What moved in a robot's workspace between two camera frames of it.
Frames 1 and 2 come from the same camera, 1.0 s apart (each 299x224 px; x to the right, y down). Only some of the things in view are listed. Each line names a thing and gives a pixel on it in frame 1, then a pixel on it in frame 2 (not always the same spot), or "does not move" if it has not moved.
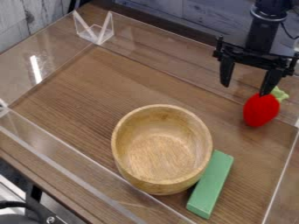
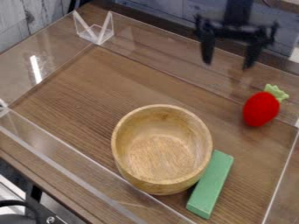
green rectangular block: (206, 191) does not move
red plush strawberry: (260, 108) does not move
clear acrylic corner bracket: (97, 34) does not move
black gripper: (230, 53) → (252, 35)
